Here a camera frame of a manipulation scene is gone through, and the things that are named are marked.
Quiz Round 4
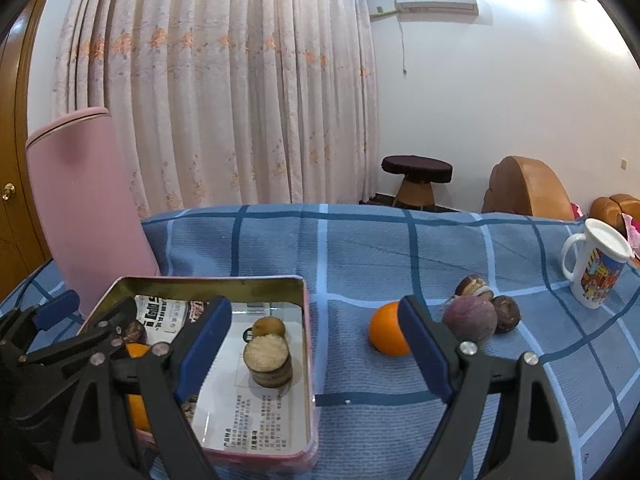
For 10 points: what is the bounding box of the dark mangosteen with calyx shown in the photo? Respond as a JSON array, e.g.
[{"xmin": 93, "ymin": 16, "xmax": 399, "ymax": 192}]
[{"xmin": 122, "ymin": 320, "xmax": 146, "ymax": 344}]

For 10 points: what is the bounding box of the green-brown longan fruit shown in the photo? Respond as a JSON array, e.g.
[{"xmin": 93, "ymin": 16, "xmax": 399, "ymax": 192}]
[{"xmin": 252, "ymin": 316, "xmax": 286, "ymax": 339}]

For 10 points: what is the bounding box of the wooden door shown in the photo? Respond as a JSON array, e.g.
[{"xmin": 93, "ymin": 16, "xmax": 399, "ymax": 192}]
[{"xmin": 0, "ymin": 0, "xmax": 50, "ymax": 298}]

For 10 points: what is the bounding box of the dark brown round fruit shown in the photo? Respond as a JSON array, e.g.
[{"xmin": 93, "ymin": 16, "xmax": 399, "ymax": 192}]
[{"xmin": 491, "ymin": 295, "xmax": 521, "ymax": 334}]

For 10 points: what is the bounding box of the printed paper in tin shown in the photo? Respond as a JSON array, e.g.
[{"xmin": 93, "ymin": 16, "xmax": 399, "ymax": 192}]
[{"xmin": 131, "ymin": 294, "xmax": 307, "ymax": 453}]

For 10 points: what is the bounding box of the pink metal tin box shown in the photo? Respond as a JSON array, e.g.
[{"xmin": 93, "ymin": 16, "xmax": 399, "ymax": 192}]
[{"xmin": 81, "ymin": 275, "xmax": 318, "ymax": 474}]

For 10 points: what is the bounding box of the orange mandarin on cloth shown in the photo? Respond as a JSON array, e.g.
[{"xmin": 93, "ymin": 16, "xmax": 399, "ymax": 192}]
[{"xmin": 369, "ymin": 301, "xmax": 410, "ymax": 356}]

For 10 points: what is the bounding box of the cut sugarcane piece far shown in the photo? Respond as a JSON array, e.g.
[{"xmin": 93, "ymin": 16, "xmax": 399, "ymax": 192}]
[{"xmin": 454, "ymin": 274, "xmax": 494, "ymax": 301}]

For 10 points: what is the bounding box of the brass door knob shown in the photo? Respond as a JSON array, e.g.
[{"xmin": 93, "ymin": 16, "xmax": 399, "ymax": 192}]
[{"xmin": 1, "ymin": 182, "xmax": 16, "ymax": 202}]

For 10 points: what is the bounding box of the white cartoon mug with lid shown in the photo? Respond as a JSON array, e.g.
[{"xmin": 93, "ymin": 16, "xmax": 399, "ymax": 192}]
[{"xmin": 561, "ymin": 218, "xmax": 634, "ymax": 310}]

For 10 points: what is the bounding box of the dark round wooden stool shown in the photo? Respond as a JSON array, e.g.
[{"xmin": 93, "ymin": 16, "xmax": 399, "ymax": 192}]
[{"xmin": 381, "ymin": 155, "xmax": 454, "ymax": 210}]

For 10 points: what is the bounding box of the brown leather sofa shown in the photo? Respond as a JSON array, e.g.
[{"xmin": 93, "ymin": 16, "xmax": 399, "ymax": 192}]
[{"xmin": 588, "ymin": 193, "xmax": 640, "ymax": 241}]

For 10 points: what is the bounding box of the floral pink curtain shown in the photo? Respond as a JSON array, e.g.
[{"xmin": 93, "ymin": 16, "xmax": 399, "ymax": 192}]
[{"xmin": 52, "ymin": 0, "xmax": 380, "ymax": 218}]

